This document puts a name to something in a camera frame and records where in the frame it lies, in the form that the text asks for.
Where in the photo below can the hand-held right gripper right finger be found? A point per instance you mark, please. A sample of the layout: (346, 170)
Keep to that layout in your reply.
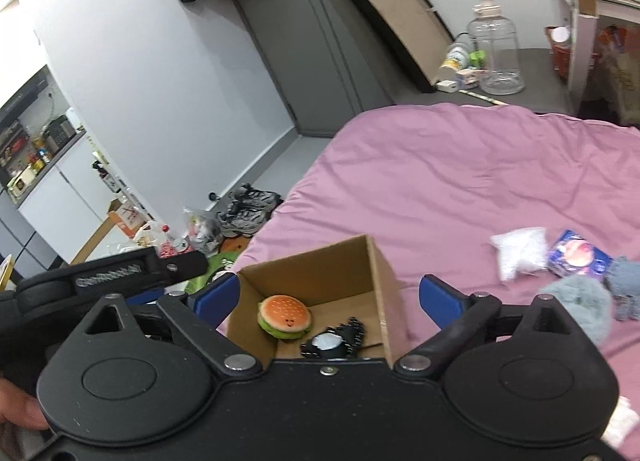
(440, 303)

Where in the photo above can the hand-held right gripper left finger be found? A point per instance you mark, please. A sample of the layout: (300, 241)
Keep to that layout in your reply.
(220, 298)

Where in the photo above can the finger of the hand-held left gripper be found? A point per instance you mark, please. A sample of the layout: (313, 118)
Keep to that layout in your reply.
(170, 268)

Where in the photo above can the burger plush toy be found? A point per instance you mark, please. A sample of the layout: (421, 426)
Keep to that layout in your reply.
(284, 315)

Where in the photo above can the white soft bag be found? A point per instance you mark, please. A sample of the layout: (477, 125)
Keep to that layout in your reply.
(520, 251)

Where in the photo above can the brown cardboard box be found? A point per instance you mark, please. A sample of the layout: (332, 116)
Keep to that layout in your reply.
(320, 271)

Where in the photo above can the grey fluffy plush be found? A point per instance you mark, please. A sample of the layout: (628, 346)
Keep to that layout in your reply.
(575, 306)

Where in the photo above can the blue fluffy plush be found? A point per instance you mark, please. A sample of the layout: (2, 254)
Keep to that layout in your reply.
(624, 286)

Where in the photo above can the person's left hand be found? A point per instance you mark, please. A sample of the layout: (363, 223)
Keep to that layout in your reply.
(17, 403)

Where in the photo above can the red label plastic bottle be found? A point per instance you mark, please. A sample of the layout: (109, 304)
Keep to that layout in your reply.
(176, 241)

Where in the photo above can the green round floor mat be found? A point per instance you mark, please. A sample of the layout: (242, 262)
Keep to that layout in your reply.
(220, 266)

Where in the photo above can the white plastic shopping bag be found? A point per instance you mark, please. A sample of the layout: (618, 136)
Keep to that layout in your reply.
(152, 236)

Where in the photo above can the clear plastic bag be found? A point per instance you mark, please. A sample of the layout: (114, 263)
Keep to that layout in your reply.
(202, 231)

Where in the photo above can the orange printed cardboard box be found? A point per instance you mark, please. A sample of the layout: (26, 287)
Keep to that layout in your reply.
(127, 218)

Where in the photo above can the grey sneaker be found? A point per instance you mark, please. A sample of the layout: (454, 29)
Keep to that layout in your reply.
(240, 223)
(252, 201)

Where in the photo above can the black spray bottle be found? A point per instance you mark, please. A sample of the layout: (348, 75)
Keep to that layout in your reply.
(107, 178)

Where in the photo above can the black wrist watch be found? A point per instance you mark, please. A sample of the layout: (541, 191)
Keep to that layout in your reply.
(327, 342)

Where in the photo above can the pink bed sheet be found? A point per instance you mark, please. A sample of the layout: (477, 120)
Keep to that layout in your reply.
(450, 176)

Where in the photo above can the white kitchen cabinet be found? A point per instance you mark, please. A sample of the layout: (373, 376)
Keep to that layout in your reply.
(65, 191)

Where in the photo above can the black kitchen appliance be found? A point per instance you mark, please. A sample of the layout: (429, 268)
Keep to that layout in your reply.
(59, 131)

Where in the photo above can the thin light stick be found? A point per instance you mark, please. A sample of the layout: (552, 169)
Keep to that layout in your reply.
(485, 98)

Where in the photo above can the white crumpled cloth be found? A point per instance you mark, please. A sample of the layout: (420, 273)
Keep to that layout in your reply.
(620, 421)

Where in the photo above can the white charger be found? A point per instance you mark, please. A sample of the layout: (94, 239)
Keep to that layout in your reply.
(447, 87)

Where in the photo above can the small white box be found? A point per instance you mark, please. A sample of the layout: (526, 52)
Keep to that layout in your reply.
(468, 77)

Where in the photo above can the grey low bench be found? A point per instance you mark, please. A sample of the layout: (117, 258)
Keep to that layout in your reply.
(542, 86)

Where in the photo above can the white yellow bottle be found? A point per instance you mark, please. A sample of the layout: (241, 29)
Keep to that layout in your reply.
(454, 62)

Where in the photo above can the small green item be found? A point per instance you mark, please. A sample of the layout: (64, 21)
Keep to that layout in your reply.
(477, 59)

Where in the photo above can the clear plastic water jug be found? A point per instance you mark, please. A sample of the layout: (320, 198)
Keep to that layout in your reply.
(497, 56)

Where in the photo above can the grey door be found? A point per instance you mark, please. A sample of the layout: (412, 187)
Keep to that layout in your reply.
(310, 56)

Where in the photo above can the black cardboard tray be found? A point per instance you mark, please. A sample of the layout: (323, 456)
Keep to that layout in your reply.
(395, 16)

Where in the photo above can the yellowish bag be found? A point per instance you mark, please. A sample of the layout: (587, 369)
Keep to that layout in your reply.
(625, 76)

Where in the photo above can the white desk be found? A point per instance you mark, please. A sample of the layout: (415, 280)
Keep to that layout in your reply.
(582, 26)

